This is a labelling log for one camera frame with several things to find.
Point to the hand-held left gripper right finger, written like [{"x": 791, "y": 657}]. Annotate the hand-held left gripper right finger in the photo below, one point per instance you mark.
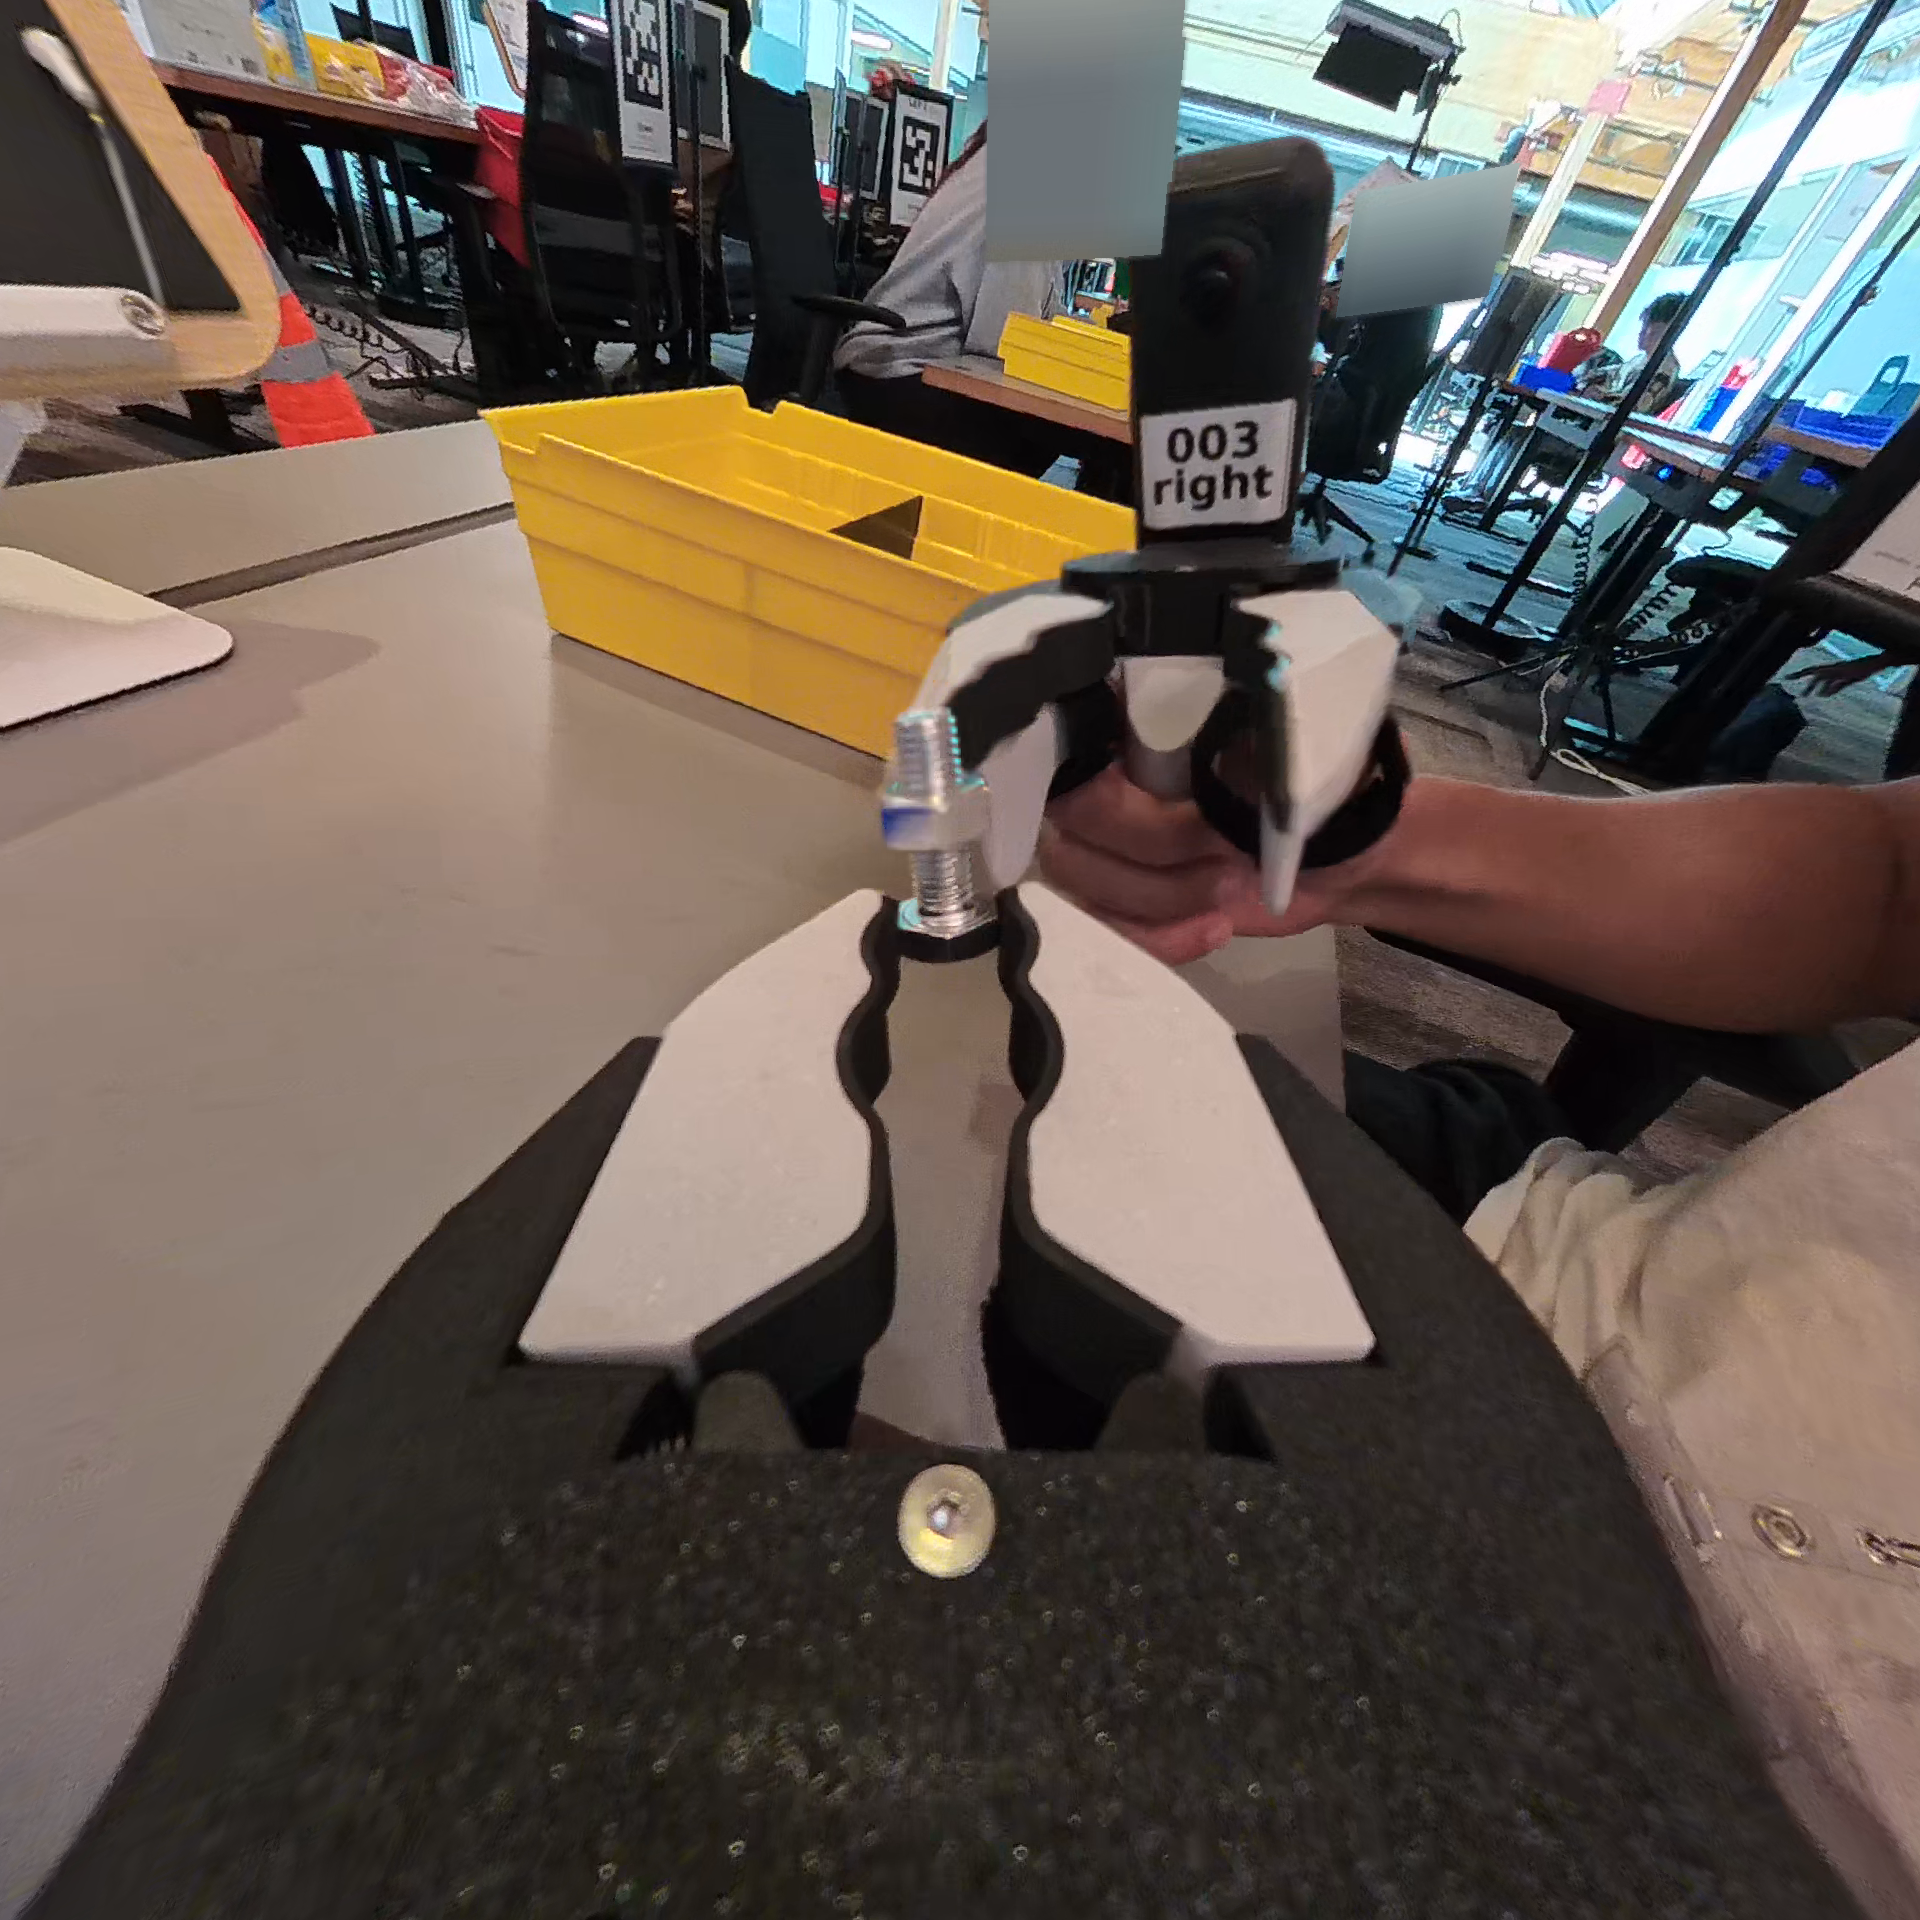
[{"x": 1185, "y": 1186}]

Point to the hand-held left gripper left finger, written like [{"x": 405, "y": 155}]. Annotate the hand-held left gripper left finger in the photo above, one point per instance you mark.
[{"x": 705, "y": 1186}]

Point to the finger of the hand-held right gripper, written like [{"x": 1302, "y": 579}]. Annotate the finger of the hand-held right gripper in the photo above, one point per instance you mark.
[
  {"x": 1021, "y": 752},
  {"x": 1338, "y": 688}
]

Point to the silver hex nut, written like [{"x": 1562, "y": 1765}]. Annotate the silver hex nut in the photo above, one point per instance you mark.
[{"x": 936, "y": 814}]

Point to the silver hex bolt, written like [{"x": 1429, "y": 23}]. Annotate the silver hex bolt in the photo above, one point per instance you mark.
[{"x": 940, "y": 884}]

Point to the yellow plastic bin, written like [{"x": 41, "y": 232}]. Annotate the yellow plastic bin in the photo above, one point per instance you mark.
[
  {"x": 675, "y": 571},
  {"x": 1065, "y": 362}
]

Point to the person's right forearm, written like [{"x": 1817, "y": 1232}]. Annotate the person's right forearm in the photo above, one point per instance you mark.
[{"x": 1649, "y": 901}]

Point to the grey desk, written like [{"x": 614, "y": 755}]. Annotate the grey desk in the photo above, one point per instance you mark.
[
  {"x": 300, "y": 973},
  {"x": 223, "y": 489}
]

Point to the person's right hand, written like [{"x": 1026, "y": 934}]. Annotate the person's right hand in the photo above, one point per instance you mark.
[{"x": 1141, "y": 853}]

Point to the wood-edged table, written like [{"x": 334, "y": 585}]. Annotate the wood-edged table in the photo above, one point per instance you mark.
[{"x": 1021, "y": 391}]

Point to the black bin divider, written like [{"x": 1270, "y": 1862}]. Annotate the black bin divider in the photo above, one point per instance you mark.
[{"x": 886, "y": 527}]

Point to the person's black pants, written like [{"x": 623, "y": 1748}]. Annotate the person's black pants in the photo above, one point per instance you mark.
[{"x": 1455, "y": 1128}]

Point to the black studio light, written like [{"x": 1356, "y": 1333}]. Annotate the black studio light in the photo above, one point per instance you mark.
[{"x": 1372, "y": 61}]

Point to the small marker sign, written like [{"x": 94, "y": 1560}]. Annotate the small marker sign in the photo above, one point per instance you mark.
[{"x": 916, "y": 148}]

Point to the black office chair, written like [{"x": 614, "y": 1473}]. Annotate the black office chair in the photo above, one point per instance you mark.
[{"x": 782, "y": 225}]

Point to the black chair armrest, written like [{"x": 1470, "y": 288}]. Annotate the black chair armrest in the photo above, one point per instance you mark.
[{"x": 1649, "y": 1073}]

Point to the person's white shirt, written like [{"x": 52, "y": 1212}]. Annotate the person's white shirt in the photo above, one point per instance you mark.
[{"x": 1755, "y": 1350}]

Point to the marker poster on stand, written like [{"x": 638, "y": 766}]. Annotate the marker poster on stand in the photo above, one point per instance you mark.
[{"x": 642, "y": 77}]

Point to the red cloth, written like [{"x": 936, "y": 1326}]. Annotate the red cloth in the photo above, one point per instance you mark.
[{"x": 504, "y": 178}]

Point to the orange traffic cone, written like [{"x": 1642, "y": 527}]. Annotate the orange traffic cone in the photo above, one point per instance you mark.
[{"x": 307, "y": 387}]

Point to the white cardboard box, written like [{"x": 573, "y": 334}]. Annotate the white cardboard box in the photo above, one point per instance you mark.
[{"x": 195, "y": 29}]

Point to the wood-framed black screen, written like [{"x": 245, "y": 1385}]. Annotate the wood-framed black screen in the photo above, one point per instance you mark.
[{"x": 78, "y": 178}]

